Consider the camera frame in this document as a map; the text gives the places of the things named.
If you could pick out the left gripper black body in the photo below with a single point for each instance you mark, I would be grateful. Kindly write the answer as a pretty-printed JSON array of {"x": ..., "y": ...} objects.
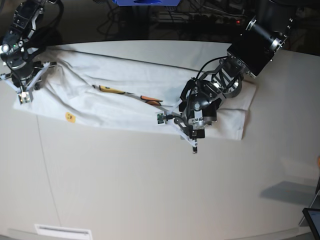
[{"x": 199, "y": 119}]

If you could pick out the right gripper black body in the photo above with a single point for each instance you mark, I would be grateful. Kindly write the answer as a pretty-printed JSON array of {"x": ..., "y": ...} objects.
[{"x": 22, "y": 75}]

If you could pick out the white printed T-shirt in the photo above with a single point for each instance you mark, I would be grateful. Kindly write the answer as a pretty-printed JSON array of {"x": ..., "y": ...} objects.
[{"x": 108, "y": 92}]

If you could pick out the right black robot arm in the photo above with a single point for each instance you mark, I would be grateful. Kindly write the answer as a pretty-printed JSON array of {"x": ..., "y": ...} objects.
[{"x": 24, "y": 41}]

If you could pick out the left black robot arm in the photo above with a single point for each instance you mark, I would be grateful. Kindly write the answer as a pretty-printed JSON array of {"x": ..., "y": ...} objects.
[{"x": 204, "y": 94}]

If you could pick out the power strip with red light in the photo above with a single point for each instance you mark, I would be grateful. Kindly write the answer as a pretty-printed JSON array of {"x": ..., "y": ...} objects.
[{"x": 192, "y": 17}]

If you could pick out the white paper label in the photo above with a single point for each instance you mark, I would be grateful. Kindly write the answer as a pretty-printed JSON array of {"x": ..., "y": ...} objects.
[{"x": 63, "y": 232}]

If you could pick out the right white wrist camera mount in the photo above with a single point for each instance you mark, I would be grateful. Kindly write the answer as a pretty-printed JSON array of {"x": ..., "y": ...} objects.
[{"x": 26, "y": 95}]

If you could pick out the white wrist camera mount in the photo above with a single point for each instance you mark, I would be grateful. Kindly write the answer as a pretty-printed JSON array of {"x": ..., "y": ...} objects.
[
  {"x": 26, "y": 95},
  {"x": 180, "y": 124}
]

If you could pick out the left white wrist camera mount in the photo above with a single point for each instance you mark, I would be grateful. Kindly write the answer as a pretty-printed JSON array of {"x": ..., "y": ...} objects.
[{"x": 180, "y": 124}]

